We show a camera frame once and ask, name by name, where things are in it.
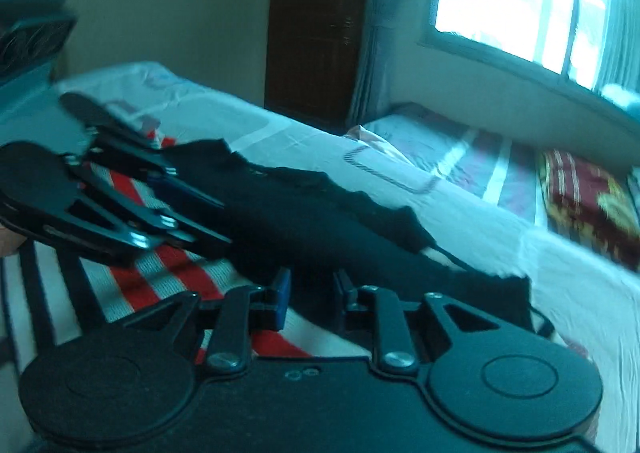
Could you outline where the striped dinosaur sweater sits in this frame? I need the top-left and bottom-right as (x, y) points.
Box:
(0, 135), (557, 370)

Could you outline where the light blue bedding bundle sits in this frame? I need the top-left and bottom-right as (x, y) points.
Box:
(602, 82), (640, 118)

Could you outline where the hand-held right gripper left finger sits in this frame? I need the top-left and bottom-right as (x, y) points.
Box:
(122, 268), (293, 375)

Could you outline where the blue curtain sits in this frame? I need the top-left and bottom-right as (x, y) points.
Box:
(594, 0), (640, 100)
(347, 0), (447, 130)

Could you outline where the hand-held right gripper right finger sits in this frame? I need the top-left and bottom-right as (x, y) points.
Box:
(333, 270), (532, 377)

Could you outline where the dark wooden door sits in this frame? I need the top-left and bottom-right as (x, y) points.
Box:
(264, 0), (370, 132)

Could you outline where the dark electric fan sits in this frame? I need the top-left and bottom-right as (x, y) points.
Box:
(0, 0), (79, 90)

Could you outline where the red printed pillow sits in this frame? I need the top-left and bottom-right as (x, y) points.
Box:
(537, 148), (640, 275)

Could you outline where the white patterned bed sheet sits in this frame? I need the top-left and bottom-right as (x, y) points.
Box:
(0, 60), (640, 453)

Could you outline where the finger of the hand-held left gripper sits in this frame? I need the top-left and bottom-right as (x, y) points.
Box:
(45, 193), (235, 265)
(82, 125), (227, 212)

